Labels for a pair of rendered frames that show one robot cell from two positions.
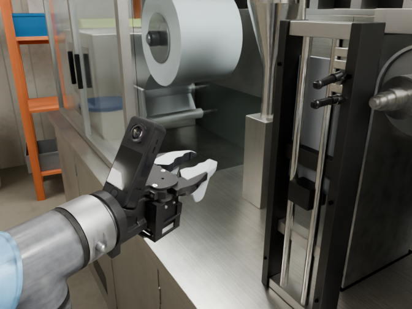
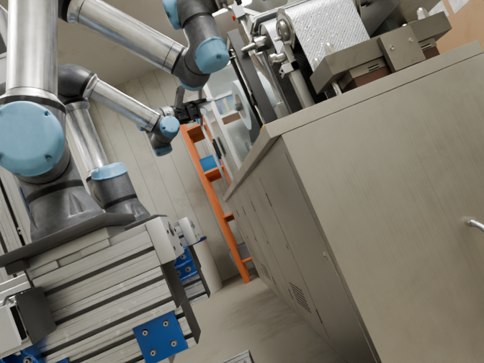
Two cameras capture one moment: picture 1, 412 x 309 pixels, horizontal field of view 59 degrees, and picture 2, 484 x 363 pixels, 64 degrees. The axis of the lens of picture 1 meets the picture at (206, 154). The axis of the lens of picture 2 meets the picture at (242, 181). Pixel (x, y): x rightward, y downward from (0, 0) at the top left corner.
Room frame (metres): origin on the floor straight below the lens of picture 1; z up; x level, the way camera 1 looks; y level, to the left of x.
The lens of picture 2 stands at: (-1.02, -0.66, 0.72)
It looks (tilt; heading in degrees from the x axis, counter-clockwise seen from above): 4 degrees up; 24
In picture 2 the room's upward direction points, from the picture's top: 23 degrees counter-clockwise
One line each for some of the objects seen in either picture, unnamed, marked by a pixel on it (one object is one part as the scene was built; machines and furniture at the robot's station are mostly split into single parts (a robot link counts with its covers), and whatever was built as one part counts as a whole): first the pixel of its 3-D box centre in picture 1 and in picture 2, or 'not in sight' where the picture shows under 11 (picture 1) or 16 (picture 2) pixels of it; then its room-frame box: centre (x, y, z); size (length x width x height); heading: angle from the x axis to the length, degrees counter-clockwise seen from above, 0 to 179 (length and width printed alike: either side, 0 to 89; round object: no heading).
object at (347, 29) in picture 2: not in sight; (337, 45); (0.35, -0.59, 1.11); 0.23 x 0.01 x 0.18; 121
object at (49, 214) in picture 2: not in sight; (63, 212); (-0.42, 0.01, 0.87); 0.15 x 0.15 x 0.10
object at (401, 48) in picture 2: not in sight; (401, 49); (0.20, -0.75, 0.96); 0.10 x 0.03 x 0.11; 121
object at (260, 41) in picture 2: (410, 95); (261, 43); (0.54, -0.31, 1.33); 0.06 x 0.06 x 0.06; 31
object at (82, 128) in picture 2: not in sight; (88, 141); (0.10, 0.35, 1.19); 0.15 x 0.12 x 0.55; 53
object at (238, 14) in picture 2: not in sight; (236, 11); (0.83, -0.20, 1.66); 0.07 x 0.07 x 0.10; 19
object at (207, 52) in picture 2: not in sight; (205, 48); (-0.22, -0.36, 1.09); 0.11 x 0.08 x 0.11; 44
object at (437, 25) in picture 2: not in sight; (377, 54); (0.27, -0.69, 1.00); 0.40 x 0.16 x 0.06; 121
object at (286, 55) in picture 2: not in sight; (296, 86); (0.35, -0.41, 1.05); 0.06 x 0.05 x 0.31; 121
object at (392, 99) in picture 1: (385, 100); (248, 48); (0.51, -0.26, 1.33); 0.06 x 0.03 x 0.03; 121
